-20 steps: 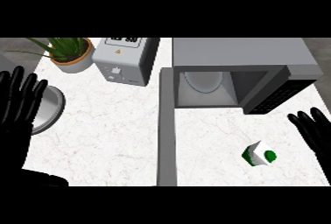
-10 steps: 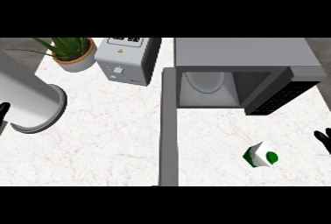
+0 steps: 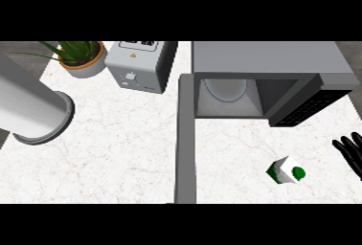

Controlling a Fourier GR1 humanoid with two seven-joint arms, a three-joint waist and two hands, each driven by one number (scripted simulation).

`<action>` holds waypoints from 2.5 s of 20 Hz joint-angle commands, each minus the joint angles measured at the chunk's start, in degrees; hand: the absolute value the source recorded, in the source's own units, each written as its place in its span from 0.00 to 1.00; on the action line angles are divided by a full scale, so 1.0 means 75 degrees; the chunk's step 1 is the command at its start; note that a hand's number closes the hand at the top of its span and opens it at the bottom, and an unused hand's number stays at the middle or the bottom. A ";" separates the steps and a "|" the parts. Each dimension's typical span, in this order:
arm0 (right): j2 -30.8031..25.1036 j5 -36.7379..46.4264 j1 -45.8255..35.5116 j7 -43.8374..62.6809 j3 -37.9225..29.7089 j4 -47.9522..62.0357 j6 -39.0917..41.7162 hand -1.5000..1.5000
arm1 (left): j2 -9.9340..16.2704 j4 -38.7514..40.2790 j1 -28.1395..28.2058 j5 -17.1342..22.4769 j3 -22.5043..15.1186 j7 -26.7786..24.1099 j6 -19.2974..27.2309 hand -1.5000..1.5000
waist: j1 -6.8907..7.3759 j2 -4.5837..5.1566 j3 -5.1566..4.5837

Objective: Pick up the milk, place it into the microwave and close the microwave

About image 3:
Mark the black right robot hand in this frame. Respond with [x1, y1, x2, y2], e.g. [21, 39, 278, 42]
[332, 131, 362, 182]

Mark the white green milk carton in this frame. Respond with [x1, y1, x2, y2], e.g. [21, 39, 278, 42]
[265, 155, 308, 185]

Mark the grey microwave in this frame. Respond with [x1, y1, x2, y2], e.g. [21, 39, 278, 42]
[191, 40, 362, 128]

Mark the glass microwave turntable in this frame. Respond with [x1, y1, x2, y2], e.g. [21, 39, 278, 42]
[205, 78, 249, 103]

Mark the grey microwave door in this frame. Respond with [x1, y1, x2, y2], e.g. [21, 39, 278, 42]
[173, 73, 199, 205]

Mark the grey toaster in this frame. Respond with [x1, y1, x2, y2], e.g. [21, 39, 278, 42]
[104, 40, 181, 95]

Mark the green potted plant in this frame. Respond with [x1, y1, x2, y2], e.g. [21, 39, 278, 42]
[9, 40, 110, 79]

